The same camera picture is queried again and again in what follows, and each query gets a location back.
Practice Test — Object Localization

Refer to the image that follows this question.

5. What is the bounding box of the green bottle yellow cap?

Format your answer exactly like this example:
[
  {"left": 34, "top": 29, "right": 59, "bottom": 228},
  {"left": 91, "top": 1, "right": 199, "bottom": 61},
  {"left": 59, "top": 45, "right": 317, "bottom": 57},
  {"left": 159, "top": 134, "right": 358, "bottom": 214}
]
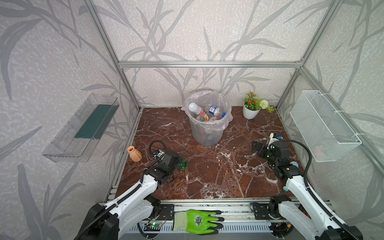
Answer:
[{"left": 179, "top": 159, "right": 188, "bottom": 170}]

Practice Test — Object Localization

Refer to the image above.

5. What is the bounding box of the clear bottle orange label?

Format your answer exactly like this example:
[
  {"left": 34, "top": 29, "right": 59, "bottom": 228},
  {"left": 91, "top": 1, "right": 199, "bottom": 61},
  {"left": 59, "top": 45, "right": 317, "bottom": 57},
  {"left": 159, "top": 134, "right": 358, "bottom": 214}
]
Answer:
[{"left": 196, "top": 114, "right": 209, "bottom": 122}]

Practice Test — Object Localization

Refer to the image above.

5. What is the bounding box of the small pepsi bottle blue label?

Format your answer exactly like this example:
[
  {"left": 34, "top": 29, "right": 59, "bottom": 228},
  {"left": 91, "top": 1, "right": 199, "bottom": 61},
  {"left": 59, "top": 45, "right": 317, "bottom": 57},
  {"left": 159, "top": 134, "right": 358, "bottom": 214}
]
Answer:
[{"left": 209, "top": 106, "right": 227, "bottom": 119}]

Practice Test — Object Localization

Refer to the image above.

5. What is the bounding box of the white bottle red cap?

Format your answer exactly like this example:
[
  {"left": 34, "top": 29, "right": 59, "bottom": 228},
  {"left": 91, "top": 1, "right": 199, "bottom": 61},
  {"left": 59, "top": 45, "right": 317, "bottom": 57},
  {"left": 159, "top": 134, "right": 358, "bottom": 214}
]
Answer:
[{"left": 188, "top": 103, "right": 205, "bottom": 115}]

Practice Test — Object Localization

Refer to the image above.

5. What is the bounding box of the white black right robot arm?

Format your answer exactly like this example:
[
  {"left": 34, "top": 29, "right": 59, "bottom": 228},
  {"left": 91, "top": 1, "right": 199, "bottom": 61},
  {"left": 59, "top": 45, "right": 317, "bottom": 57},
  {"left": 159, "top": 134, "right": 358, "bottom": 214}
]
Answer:
[{"left": 250, "top": 137, "right": 364, "bottom": 240}]

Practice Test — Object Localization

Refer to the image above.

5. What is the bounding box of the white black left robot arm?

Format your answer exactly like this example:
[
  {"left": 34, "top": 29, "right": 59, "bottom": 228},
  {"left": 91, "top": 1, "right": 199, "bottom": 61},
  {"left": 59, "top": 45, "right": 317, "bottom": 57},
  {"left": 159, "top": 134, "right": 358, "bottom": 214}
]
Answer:
[{"left": 75, "top": 150, "right": 184, "bottom": 240}]

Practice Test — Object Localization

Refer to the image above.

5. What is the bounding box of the grey mesh waste bin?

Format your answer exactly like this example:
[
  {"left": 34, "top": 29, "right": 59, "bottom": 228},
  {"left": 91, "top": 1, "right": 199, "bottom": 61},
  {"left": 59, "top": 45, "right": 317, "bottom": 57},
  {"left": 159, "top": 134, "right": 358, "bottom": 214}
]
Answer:
[{"left": 186, "top": 91, "right": 231, "bottom": 147}]

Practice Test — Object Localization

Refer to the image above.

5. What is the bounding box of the clear plastic bin liner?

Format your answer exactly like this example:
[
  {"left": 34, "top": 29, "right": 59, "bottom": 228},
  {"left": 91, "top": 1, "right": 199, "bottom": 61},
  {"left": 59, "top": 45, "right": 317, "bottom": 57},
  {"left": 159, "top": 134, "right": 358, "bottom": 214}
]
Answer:
[{"left": 182, "top": 90, "right": 233, "bottom": 131}]

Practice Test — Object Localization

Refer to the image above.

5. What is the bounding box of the potted plant white pot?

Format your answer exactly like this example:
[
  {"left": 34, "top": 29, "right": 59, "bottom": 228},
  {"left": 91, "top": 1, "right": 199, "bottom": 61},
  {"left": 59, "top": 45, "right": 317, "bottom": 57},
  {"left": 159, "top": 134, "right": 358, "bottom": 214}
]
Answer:
[{"left": 243, "top": 92, "right": 275, "bottom": 120}]

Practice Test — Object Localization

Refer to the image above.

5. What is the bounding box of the light blue spatula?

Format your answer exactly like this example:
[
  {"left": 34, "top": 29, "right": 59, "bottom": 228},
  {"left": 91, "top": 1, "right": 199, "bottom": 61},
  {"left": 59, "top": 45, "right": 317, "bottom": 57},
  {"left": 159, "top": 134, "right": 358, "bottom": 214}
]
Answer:
[{"left": 283, "top": 162, "right": 299, "bottom": 192}]

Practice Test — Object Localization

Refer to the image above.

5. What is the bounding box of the terracotta ribbed vase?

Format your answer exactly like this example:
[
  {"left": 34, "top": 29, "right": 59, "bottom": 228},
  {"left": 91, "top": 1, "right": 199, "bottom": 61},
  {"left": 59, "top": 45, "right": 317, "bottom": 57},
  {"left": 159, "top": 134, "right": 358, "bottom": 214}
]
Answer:
[{"left": 127, "top": 146, "right": 142, "bottom": 163}]

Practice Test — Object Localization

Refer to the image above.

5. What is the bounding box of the green work glove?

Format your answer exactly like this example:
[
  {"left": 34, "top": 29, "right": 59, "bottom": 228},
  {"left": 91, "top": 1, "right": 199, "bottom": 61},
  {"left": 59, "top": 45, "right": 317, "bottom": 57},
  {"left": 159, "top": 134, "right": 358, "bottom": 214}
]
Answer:
[{"left": 173, "top": 210, "right": 225, "bottom": 236}]

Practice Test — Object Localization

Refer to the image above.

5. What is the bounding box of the green circuit board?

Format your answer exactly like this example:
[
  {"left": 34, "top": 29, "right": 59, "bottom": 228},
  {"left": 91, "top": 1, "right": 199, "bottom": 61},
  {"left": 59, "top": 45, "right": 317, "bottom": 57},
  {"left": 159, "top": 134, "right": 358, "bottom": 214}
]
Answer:
[{"left": 144, "top": 222, "right": 166, "bottom": 232}]

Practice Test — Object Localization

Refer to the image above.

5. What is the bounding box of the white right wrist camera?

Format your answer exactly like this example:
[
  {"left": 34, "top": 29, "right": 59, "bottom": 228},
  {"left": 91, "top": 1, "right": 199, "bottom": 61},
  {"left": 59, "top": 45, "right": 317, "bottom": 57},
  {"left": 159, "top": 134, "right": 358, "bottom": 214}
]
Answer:
[{"left": 267, "top": 133, "right": 283, "bottom": 149}]

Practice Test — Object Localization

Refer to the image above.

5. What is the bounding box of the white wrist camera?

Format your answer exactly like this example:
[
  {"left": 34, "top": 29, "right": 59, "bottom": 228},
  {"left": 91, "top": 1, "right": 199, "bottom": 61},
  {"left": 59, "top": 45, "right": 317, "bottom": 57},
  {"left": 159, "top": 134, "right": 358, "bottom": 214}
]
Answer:
[
  {"left": 267, "top": 133, "right": 283, "bottom": 149},
  {"left": 152, "top": 150, "right": 165, "bottom": 160}
]

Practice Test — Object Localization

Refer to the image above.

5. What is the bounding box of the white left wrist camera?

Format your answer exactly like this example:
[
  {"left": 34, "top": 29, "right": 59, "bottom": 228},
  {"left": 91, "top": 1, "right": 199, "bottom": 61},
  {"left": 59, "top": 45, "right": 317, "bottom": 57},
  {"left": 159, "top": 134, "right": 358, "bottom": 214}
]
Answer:
[{"left": 152, "top": 150, "right": 165, "bottom": 160}]

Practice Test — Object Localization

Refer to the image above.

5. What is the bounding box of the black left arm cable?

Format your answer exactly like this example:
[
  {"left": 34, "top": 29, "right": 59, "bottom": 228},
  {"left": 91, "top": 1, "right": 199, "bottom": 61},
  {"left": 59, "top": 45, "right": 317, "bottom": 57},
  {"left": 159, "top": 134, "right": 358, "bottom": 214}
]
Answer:
[{"left": 74, "top": 140, "right": 168, "bottom": 240}]

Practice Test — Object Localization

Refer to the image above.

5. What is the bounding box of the white wire mesh basket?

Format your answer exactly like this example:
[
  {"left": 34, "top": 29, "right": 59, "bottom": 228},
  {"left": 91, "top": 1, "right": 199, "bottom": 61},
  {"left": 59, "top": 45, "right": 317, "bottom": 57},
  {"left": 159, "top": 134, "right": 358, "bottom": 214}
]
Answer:
[{"left": 290, "top": 90, "right": 362, "bottom": 162}]

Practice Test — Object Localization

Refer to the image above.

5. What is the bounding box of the clear acrylic wall shelf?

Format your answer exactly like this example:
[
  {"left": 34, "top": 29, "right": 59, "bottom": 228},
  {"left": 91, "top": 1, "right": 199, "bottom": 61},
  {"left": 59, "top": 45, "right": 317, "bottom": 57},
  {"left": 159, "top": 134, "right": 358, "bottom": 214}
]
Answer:
[{"left": 42, "top": 93, "right": 120, "bottom": 163}]

